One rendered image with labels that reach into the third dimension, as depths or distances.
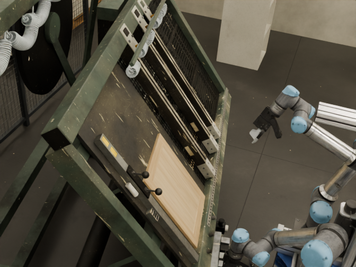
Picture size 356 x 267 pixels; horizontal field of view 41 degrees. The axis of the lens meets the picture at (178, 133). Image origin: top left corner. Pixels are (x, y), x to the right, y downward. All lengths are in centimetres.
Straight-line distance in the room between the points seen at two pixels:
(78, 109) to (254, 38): 445
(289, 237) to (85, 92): 113
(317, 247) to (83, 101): 116
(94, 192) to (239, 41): 453
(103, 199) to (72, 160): 24
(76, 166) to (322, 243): 105
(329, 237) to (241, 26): 461
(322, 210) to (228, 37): 406
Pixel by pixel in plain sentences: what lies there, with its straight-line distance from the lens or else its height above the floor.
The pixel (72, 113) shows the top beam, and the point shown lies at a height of 190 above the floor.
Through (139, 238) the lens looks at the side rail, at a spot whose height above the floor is 132.
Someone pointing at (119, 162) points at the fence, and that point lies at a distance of 233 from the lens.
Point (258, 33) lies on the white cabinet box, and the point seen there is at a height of 53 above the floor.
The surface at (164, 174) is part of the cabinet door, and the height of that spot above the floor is 124.
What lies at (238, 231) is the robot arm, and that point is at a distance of 226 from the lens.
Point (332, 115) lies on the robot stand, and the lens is 200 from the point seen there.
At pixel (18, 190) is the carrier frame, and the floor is 79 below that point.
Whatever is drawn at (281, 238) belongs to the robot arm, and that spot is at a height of 143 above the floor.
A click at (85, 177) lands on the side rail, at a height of 166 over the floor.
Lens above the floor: 307
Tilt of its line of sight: 37 degrees down
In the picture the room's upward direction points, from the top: 5 degrees clockwise
